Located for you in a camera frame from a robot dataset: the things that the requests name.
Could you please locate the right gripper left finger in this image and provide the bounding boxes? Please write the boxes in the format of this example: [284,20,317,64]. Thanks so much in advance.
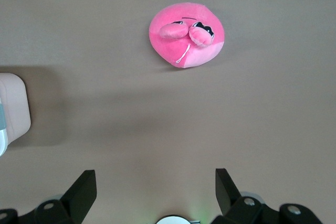
[0,169,98,224]

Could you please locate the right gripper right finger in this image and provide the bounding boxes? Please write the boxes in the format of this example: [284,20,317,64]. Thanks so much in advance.
[215,168,324,224]

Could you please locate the white box lid grey latches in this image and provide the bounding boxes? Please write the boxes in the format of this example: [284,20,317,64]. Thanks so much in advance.
[0,97,10,157]

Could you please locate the pink round plush toy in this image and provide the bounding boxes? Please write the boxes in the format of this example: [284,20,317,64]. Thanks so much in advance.
[149,1,226,70]

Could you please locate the translucent pink storage box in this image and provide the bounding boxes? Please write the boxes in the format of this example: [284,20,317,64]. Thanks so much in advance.
[0,72,32,146]

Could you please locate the brown table mat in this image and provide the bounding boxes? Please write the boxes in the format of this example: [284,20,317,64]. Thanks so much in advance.
[0,0,336,224]

